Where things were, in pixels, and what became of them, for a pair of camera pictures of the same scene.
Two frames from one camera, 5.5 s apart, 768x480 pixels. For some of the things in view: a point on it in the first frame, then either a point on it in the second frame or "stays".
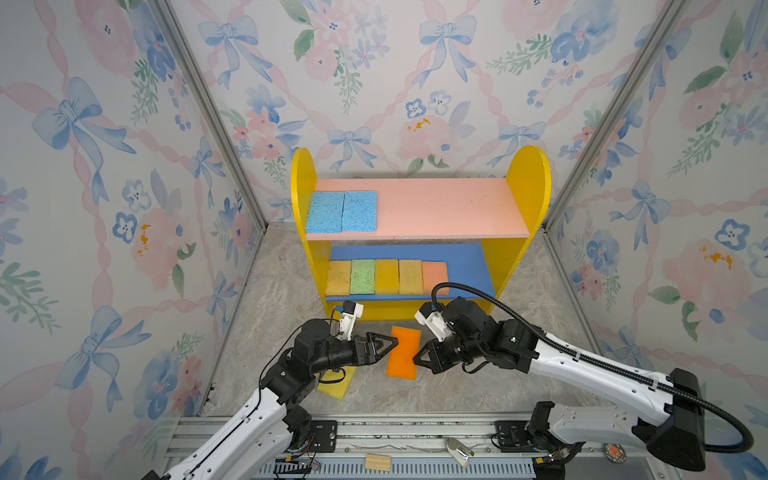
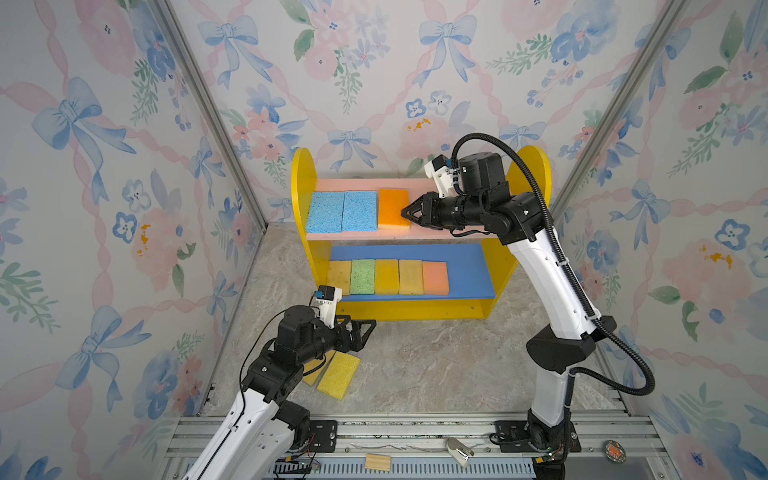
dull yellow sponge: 339,278 stays
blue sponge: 325,213 stays
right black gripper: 436,362 to 429,207
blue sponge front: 359,213 stays
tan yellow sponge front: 410,277 stays
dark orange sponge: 400,359 to 390,206
